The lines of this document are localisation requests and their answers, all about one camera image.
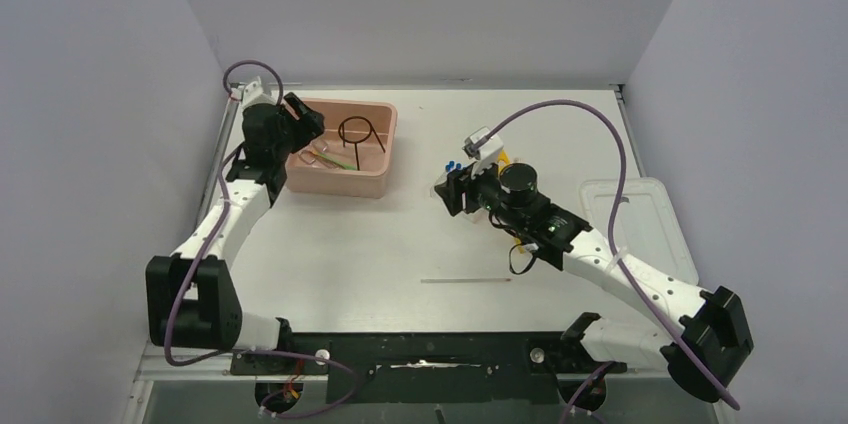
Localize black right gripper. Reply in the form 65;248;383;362
438;153;527;232

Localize black wire ring stand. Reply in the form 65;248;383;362
337;115;387;171

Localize red green stirring sticks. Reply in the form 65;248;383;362
312;151;359;171

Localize clear glass stirring rod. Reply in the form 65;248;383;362
420;278;512;284

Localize metal scissors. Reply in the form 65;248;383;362
297;138;339;169

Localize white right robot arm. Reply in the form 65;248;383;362
433;163;754;403

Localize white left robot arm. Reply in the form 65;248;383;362
145;93;325;352

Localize pink plastic bin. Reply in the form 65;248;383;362
285;98;398;199

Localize yellow test tube rack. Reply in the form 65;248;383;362
497;151;512;173

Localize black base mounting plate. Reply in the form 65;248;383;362
230;331;600;404

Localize white plastic tray lid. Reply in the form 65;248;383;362
579;178;699;285

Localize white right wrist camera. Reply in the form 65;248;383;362
463;127;504;176

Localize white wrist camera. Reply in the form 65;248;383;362
463;127;504;176
228;77;277;110

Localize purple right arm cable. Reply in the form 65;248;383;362
473;100;742;424

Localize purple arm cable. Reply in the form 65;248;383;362
162;60;362;421
473;100;742;424

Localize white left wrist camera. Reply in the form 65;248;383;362
228;77;277;110

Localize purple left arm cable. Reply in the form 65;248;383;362
162;60;362;421

